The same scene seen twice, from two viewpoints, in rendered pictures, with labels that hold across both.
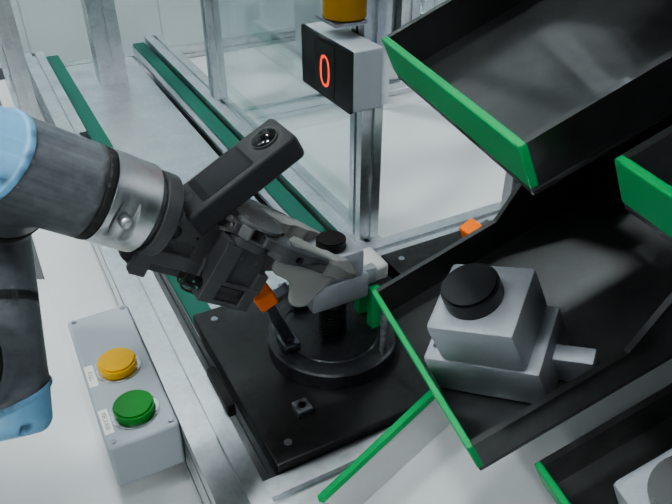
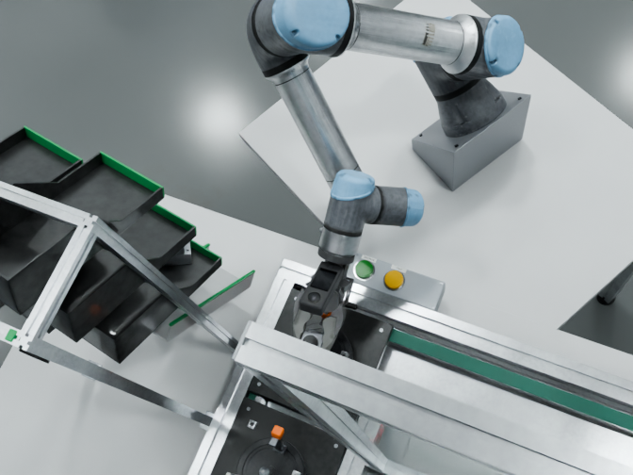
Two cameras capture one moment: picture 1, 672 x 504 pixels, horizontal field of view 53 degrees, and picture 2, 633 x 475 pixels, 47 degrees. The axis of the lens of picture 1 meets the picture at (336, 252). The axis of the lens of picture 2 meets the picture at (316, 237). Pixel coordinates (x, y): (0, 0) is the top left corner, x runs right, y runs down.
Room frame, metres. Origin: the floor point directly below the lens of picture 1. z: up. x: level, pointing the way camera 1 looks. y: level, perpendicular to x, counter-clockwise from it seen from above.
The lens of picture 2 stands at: (0.95, -0.02, 2.48)
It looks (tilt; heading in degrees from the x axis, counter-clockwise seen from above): 67 degrees down; 163
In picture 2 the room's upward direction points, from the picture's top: 24 degrees counter-clockwise
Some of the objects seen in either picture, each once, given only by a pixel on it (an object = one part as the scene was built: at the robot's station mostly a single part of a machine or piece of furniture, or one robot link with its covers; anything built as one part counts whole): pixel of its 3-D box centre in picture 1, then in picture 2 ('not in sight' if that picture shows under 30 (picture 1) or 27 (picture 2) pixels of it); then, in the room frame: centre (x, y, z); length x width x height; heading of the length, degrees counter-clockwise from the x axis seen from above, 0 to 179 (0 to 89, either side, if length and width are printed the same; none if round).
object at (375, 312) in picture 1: (374, 306); not in sight; (0.56, -0.04, 1.01); 0.01 x 0.01 x 0.05; 28
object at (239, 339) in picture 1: (332, 349); (320, 357); (0.55, 0.00, 0.96); 0.24 x 0.24 x 0.02; 28
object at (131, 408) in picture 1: (134, 409); (364, 270); (0.46, 0.20, 0.96); 0.04 x 0.04 x 0.02
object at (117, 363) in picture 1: (117, 366); (394, 280); (0.52, 0.23, 0.96); 0.04 x 0.04 x 0.02
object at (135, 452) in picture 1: (123, 386); (395, 284); (0.52, 0.23, 0.93); 0.21 x 0.07 x 0.06; 28
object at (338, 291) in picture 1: (339, 263); (310, 351); (0.55, 0.00, 1.07); 0.08 x 0.04 x 0.07; 118
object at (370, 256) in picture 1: (364, 271); not in sight; (0.68, -0.04, 0.97); 0.05 x 0.05 x 0.04; 28
